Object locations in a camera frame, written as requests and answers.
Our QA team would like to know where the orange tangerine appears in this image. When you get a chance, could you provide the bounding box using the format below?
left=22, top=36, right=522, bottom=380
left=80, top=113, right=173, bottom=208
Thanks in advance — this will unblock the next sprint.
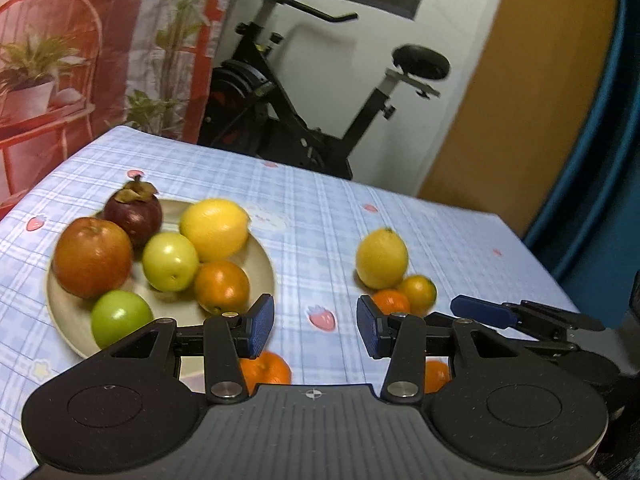
left=372, top=289, right=412, bottom=317
left=239, top=351, right=292, bottom=395
left=424, top=360, right=452, bottom=394
left=193, top=260, right=250, bottom=315

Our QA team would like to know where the dark purple mangosteen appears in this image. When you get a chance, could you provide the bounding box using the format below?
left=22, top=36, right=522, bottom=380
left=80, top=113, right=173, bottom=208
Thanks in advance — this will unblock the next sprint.
left=103, top=174, right=163, bottom=248

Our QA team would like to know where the printed room wall backdrop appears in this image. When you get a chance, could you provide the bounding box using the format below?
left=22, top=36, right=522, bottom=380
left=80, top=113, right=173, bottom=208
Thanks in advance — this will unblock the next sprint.
left=0, top=0, right=243, bottom=221

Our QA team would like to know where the blue checked tablecloth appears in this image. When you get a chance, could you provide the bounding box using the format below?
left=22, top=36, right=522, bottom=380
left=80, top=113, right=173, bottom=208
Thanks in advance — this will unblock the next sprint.
left=0, top=125, right=586, bottom=480

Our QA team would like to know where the yellow-green round fruit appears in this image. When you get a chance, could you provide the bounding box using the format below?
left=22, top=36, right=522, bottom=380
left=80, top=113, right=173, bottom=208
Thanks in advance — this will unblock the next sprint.
left=142, top=232, right=200, bottom=293

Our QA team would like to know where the cream round plate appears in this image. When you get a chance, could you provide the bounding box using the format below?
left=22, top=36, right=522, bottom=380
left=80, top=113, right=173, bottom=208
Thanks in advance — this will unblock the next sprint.
left=46, top=199, right=276, bottom=361

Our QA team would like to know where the yellowish tangerine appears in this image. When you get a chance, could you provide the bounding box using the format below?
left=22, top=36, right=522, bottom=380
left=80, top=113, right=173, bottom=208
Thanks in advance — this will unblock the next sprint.
left=397, top=275, right=438, bottom=317

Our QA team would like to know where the wooden door panel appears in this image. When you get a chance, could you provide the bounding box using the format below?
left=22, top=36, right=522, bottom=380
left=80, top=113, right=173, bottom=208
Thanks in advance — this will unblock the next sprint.
left=417, top=0, right=621, bottom=238

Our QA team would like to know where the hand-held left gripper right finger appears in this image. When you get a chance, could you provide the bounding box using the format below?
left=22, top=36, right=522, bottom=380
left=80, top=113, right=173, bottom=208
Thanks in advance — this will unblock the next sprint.
left=356, top=295, right=531, bottom=405

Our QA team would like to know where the green round fruit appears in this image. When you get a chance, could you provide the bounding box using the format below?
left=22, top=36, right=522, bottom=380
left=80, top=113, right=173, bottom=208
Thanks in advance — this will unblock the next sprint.
left=90, top=290, right=154, bottom=350

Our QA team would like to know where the red apple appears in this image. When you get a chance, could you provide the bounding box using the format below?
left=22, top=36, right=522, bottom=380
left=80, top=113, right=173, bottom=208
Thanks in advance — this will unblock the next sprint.
left=52, top=216, right=134, bottom=300

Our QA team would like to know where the large yellow lemon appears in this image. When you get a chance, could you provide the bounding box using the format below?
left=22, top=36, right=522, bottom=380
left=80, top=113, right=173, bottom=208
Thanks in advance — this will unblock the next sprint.
left=179, top=199, right=251, bottom=263

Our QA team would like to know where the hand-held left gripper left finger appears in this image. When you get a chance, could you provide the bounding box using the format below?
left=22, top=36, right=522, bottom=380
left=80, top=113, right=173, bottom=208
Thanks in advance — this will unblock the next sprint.
left=100, top=294, right=276, bottom=405

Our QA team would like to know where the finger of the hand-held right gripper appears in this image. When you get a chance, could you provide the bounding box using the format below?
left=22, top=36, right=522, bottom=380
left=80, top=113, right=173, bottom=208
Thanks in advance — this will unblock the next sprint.
left=425, top=311, right=581, bottom=353
left=450, top=295, right=606, bottom=333

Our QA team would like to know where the blue curtain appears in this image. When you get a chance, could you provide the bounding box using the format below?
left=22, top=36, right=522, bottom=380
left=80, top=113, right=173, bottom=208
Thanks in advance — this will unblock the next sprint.
left=522, top=0, right=640, bottom=311

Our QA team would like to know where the small green-tipped lemon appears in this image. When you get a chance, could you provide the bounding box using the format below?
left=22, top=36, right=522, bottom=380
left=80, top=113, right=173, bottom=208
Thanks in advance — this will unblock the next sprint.
left=355, top=227, right=409, bottom=290

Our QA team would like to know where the black exercise bike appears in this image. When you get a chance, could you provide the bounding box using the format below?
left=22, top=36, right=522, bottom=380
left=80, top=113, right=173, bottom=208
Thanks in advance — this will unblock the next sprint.
left=197, top=0, right=451, bottom=182

